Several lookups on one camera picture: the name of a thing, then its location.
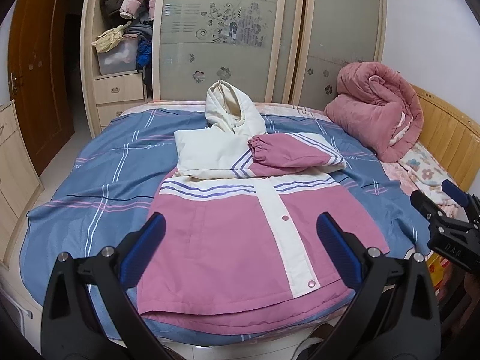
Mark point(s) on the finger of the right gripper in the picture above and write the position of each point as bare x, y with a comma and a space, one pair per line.
427, 208

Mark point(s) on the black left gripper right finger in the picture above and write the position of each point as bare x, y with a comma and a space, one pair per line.
394, 312

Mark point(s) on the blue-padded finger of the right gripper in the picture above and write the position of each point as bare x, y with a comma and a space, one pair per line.
470, 203

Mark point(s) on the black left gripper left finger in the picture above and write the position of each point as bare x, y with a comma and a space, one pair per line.
87, 313

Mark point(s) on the pink and white hooded jacket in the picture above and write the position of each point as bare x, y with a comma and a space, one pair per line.
241, 252

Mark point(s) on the person's right hand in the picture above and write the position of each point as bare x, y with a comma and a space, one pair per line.
472, 288

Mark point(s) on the floral pillow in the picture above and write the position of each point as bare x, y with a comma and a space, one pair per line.
420, 170

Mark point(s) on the yellow wooden headboard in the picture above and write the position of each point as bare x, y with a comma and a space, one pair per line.
451, 137

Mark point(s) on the blue plaid bed sheet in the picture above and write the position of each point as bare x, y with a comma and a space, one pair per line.
114, 179

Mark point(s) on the rolled pink quilt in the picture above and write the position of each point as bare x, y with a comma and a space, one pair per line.
379, 108

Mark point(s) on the lower beige drawer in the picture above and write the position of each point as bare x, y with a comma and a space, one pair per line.
109, 111

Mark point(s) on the beige drawer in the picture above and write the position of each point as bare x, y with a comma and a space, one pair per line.
109, 111
119, 88

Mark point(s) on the upper beige drawer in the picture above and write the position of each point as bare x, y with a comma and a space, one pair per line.
119, 88

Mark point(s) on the brown wooden door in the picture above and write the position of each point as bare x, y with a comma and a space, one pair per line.
37, 79

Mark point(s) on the translucent plastic storage box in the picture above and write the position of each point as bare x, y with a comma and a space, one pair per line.
121, 58

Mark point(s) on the blue garment in wardrobe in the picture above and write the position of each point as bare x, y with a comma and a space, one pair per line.
144, 53

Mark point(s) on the beige cloth bag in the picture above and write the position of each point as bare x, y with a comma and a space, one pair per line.
109, 39

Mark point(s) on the beige wardrobe with glass doors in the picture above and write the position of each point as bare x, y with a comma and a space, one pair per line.
282, 51

